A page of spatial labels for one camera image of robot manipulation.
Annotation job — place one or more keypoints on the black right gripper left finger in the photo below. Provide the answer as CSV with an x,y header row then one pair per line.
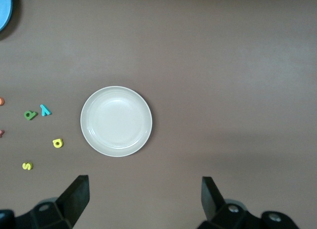
x,y
69,204

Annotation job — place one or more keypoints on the pink letter f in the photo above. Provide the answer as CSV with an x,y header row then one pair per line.
x,y
1,133

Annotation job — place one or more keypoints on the blue round plate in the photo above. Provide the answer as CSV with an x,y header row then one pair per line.
x,y
3,9

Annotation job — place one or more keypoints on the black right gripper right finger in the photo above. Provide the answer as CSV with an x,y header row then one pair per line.
x,y
218,206

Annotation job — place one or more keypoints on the yellow letter s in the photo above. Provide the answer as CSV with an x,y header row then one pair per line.
x,y
27,166

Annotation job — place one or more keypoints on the teal letter y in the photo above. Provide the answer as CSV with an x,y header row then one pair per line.
x,y
45,111

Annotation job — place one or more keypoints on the green letter p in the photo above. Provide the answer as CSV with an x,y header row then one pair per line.
x,y
33,114

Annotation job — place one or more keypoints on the beige round plate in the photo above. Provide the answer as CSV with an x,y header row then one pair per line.
x,y
116,121

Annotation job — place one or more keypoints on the orange letter e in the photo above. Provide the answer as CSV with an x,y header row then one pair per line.
x,y
1,101

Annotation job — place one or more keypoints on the yellow letter d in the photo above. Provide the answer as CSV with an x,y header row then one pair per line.
x,y
60,143

